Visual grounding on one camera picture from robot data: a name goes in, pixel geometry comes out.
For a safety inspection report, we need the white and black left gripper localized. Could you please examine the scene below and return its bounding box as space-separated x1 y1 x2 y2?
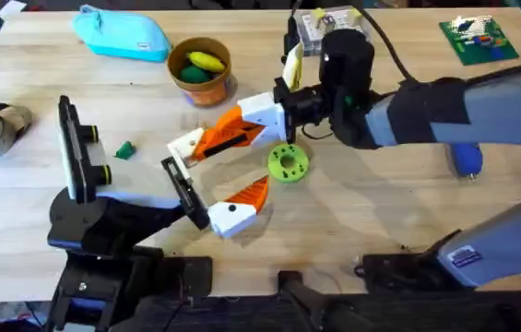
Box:
47 127 270 255

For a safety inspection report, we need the orange ribbed wedge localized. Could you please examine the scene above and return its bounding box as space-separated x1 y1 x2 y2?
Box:
193 127 251 162

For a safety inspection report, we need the small green toy vegetable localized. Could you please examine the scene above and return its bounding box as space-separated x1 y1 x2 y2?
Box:
113 140 137 161

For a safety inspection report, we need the blue electric screwdriver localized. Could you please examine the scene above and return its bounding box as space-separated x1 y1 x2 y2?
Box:
445 141 484 180

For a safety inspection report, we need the green disc with holes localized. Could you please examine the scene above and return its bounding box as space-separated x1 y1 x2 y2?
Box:
267 142 311 184

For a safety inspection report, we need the pale right wrist plate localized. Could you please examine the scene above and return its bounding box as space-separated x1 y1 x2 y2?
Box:
281 42 306 92

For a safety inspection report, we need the orange tub with toys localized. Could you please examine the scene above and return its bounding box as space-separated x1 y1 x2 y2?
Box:
166 36 233 109

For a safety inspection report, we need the clear box of small parts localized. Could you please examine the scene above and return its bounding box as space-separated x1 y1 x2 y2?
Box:
292 5 373 57

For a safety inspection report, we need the black left wrist plate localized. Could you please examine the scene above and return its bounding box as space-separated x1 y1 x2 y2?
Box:
58 95 89 205

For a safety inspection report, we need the turquoise zip bag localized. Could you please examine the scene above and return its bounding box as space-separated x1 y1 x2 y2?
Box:
71 4 172 64

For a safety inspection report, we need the green board with toy blocks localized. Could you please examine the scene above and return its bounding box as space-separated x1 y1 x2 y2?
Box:
439 15 521 66

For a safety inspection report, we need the thick black cable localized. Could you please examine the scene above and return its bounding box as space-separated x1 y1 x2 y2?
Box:
355 5 416 87

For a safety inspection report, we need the black rail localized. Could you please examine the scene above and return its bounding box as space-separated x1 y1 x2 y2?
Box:
121 269 521 332

